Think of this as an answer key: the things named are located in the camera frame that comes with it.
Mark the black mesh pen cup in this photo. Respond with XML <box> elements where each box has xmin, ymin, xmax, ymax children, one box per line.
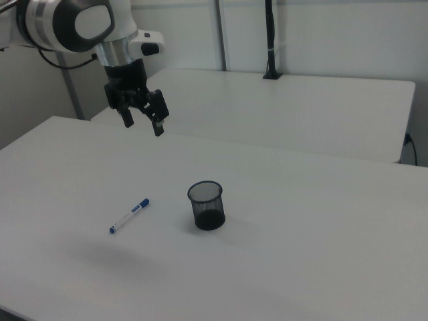
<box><xmin>187</xmin><ymin>181</ymin><xmax>227</xmax><ymax>231</ymax></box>

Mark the black power cable with plug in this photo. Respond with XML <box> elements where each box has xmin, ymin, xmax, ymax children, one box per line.
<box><xmin>405</xmin><ymin>132</ymin><xmax>419</xmax><ymax>167</ymax></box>

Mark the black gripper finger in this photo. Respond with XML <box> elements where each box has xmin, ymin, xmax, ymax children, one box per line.
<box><xmin>104</xmin><ymin>82</ymin><xmax>135</xmax><ymax>129</ymax></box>
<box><xmin>137</xmin><ymin>88</ymin><xmax>171</xmax><ymax>137</ymax></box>

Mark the grey wall partition post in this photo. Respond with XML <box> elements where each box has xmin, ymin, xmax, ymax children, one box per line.
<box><xmin>213</xmin><ymin>0</ymin><xmax>232</xmax><ymax>72</ymax></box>

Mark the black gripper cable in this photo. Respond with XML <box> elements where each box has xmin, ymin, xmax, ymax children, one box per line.
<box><xmin>37</xmin><ymin>49</ymin><xmax>98</xmax><ymax>70</ymax></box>

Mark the black pole with clamp base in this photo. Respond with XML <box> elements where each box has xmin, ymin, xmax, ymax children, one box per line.
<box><xmin>262</xmin><ymin>0</ymin><xmax>284</xmax><ymax>80</ymax></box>

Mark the white side table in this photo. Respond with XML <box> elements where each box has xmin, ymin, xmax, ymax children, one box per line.
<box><xmin>90</xmin><ymin>68</ymin><xmax>417</xmax><ymax>165</ymax></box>

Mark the white marker with blue cap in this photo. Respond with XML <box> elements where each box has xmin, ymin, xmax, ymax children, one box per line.
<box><xmin>108</xmin><ymin>198</ymin><xmax>150</xmax><ymax>235</ymax></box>

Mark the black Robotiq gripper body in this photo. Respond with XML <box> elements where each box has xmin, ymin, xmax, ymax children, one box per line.
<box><xmin>103</xmin><ymin>59</ymin><xmax>150</xmax><ymax>108</ymax></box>

